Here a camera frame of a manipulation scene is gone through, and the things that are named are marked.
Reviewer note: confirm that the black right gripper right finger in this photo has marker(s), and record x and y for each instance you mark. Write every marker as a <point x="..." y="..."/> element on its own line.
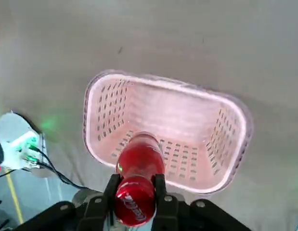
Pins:
<point x="170" y="214"/>

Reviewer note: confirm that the pink plastic basket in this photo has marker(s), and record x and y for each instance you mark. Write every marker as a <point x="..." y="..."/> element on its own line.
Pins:
<point x="168" y="115"/>

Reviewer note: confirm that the red Coca-Cola bottle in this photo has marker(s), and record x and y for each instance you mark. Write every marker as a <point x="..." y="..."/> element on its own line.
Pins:
<point x="139" y="168"/>

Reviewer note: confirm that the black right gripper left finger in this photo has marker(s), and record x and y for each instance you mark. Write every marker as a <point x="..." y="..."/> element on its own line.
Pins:
<point x="98" y="211"/>

